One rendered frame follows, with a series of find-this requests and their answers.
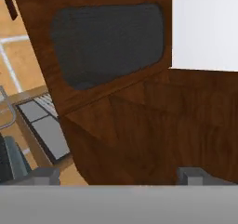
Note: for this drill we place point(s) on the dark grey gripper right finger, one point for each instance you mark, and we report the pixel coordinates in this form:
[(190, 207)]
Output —
[(193, 175)]

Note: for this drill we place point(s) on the dark grey-blue appliance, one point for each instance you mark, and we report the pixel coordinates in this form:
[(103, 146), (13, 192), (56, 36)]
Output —
[(12, 159)]

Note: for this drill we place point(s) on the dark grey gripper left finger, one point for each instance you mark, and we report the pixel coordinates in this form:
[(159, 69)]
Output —
[(46, 176)]

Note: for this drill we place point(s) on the brown wooden cabinet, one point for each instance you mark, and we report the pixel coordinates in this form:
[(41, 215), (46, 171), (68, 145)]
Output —
[(161, 131)]

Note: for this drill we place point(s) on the brown cabinet door dark panel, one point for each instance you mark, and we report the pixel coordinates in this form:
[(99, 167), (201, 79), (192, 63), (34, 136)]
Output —
[(105, 45)]

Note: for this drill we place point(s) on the grey curved metal tap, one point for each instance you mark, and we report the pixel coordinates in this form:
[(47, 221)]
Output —
[(11, 116)]

